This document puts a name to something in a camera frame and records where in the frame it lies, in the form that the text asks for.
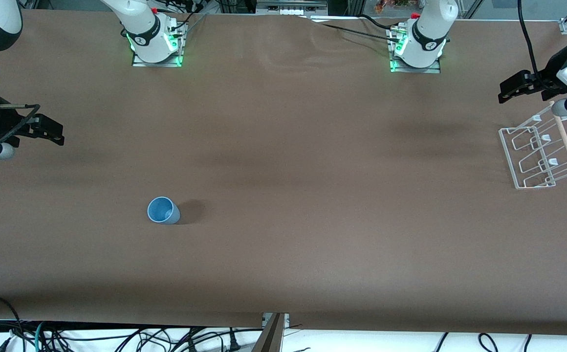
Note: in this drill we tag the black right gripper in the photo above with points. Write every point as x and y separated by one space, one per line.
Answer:
1 122

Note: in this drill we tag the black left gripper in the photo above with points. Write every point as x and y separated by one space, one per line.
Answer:
541 81

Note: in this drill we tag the blue plastic cup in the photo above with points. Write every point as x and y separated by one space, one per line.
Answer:
163 211

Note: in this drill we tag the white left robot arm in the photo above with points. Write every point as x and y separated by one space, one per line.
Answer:
430 29

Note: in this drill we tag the orange brown background object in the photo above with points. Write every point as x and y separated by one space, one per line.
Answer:
391 6

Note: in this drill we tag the brown table cloth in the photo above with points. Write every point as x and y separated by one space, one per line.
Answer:
283 146

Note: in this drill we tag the white power strip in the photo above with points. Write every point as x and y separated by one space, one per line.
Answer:
291 9

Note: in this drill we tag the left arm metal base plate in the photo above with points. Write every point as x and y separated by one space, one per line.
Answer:
415 70

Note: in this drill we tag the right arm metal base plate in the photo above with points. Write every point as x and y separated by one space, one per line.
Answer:
159 64

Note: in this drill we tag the small metal bracket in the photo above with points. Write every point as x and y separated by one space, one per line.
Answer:
286 320

